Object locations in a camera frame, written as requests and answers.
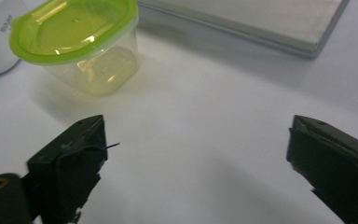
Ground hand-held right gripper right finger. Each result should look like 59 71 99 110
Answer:
285 114 358 224

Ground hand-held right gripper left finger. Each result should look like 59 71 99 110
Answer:
26 114 109 224

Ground white wire shelf rack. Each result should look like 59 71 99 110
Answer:
137 0 351 60

